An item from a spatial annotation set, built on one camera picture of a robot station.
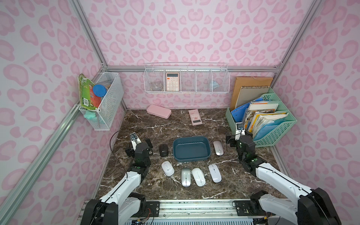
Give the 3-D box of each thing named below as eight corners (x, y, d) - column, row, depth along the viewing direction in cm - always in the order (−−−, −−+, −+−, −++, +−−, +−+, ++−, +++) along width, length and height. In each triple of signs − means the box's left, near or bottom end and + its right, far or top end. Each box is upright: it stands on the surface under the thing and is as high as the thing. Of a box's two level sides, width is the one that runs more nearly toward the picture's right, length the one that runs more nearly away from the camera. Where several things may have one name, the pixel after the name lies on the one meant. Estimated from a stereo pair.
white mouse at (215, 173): (213, 184, 83) (214, 183, 81) (207, 166, 90) (207, 164, 88) (223, 181, 84) (223, 180, 82) (216, 164, 91) (216, 162, 89)
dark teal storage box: (172, 162, 92) (171, 158, 88) (173, 140, 103) (173, 136, 99) (211, 161, 92) (212, 158, 88) (208, 140, 102) (209, 136, 98)
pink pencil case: (145, 112, 121) (144, 110, 119) (151, 105, 127) (150, 103, 125) (167, 119, 116) (167, 117, 114) (172, 111, 121) (172, 109, 120)
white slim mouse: (197, 188, 82) (198, 187, 79) (191, 170, 88) (191, 168, 86) (207, 185, 83) (208, 183, 81) (200, 167, 90) (200, 165, 87)
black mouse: (158, 156, 95) (158, 155, 93) (160, 145, 100) (159, 144, 98) (167, 156, 95) (167, 155, 93) (168, 145, 100) (168, 144, 98)
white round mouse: (168, 178, 86) (167, 177, 83) (160, 166, 91) (159, 164, 88) (176, 172, 88) (176, 171, 86) (168, 160, 93) (167, 158, 91)
